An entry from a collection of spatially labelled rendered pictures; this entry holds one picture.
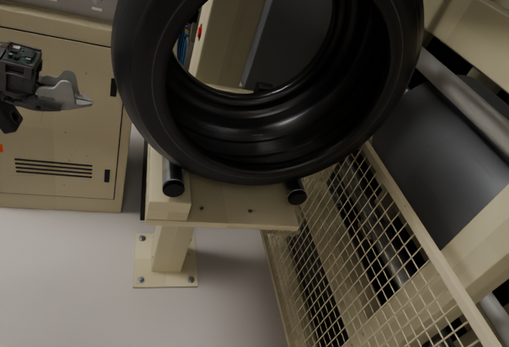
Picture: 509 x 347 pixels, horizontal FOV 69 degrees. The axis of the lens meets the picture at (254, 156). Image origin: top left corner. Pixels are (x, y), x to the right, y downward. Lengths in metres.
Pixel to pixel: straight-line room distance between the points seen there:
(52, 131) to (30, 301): 0.63
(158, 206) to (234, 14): 0.50
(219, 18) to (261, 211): 0.48
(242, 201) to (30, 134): 0.95
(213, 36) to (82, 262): 1.12
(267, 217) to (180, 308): 0.83
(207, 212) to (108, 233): 0.99
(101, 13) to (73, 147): 0.55
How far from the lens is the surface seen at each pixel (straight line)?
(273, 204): 0.95
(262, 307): 1.74
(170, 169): 0.78
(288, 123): 0.97
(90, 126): 1.54
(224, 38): 0.99
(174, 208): 0.81
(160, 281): 1.68
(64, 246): 1.78
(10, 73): 0.74
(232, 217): 0.88
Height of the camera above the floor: 1.45
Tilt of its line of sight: 37 degrees down
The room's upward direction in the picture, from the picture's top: 22 degrees clockwise
